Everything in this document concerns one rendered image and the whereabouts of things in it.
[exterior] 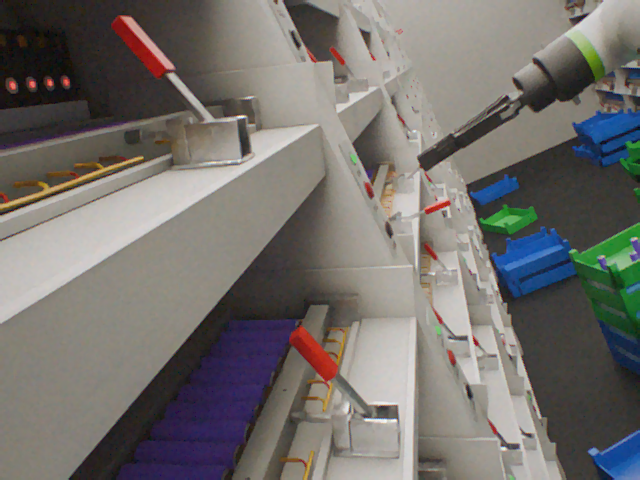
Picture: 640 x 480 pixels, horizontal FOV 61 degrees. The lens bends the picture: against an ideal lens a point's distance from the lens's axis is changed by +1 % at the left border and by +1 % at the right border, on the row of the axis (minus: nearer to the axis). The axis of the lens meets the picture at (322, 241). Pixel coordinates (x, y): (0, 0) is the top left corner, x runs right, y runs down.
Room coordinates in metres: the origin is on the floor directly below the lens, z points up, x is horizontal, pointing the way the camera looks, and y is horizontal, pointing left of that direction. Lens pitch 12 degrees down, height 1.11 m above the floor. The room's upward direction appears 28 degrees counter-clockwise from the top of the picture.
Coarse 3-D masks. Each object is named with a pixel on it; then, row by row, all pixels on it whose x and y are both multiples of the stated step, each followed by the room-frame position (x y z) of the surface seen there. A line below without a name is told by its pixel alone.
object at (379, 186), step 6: (384, 168) 1.09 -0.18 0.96; (378, 174) 1.04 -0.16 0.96; (384, 174) 1.03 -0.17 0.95; (390, 174) 1.09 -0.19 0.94; (396, 174) 1.09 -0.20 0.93; (378, 180) 0.98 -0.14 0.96; (384, 180) 0.98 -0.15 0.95; (378, 186) 0.93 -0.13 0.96; (384, 186) 0.97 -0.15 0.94; (378, 192) 0.89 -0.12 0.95; (384, 192) 0.93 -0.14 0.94; (390, 192) 0.93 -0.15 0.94; (378, 198) 0.84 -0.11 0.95; (384, 198) 0.89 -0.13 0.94; (390, 198) 0.89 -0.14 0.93; (384, 204) 0.85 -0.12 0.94; (390, 204) 0.85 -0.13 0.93; (384, 210) 0.81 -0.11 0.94; (390, 210) 0.82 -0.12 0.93; (390, 216) 0.79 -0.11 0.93
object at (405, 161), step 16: (368, 160) 1.16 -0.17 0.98; (384, 160) 1.15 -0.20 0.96; (400, 160) 1.14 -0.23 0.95; (416, 160) 1.14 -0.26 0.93; (416, 176) 1.09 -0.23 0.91; (416, 192) 0.95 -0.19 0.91; (400, 208) 0.86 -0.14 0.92; (416, 208) 0.84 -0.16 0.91; (416, 224) 0.76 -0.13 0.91; (400, 240) 0.56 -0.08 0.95; (416, 240) 0.69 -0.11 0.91; (416, 256) 0.63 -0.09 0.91; (416, 272) 0.56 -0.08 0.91
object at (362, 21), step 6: (348, 0) 1.38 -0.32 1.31; (354, 6) 1.81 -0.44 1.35; (360, 6) 1.64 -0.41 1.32; (366, 6) 1.80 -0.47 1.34; (354, 12) 1.40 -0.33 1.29; (360, 12) 1.54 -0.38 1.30; (366, 12) 1.81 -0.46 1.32; (354, 18) 1.39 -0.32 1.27; (360, 18) 1.53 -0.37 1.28; (366, 18) 1.69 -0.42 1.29; (360, 24) 1.52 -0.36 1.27; (366, 24) 1.68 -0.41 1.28; (366, 30) 1.67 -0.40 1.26
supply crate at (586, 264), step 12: (636, 228) 1.55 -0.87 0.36; (612, 240) 1.55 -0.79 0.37; (624, 240) 1.55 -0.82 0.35; (576, 252) 1.53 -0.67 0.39; (588, 252) 1.55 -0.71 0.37; (600, 252) 1.55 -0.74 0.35; (612, 252) 1.55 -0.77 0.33; (624, 252) 1.53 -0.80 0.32; (576, 264) 1.53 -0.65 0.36; (588, 264) 1.46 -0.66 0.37; (612, 264) 1.35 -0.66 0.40; (624, 264) 1.46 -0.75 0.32; (636, 264) 1.35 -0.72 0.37; (588, 276) 1.48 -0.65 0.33; (600, 276) 1.42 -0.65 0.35; (612, 276) 1.35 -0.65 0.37; (624, 276) 1.35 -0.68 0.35; (636, 276) 1.35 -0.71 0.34
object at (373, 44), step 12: (360, 0) 1.81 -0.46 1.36; (372, 24) 1.81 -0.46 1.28; (372, 36) 1.81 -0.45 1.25; (372, 48) 1.82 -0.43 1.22; (384, 60) 1.81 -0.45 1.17; (396, 84) 1.81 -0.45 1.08; (396, 96) 1.82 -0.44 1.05; (396, 108) 1.82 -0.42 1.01; (408, 108) 1.81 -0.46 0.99; (432, 168) 1.81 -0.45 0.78; (444, 180) 1.90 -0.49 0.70; (456, 216) 1.81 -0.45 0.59; (480, 264) 1.81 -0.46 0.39; (492, 288) 1.81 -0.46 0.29; (504, 312) 1.81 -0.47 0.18
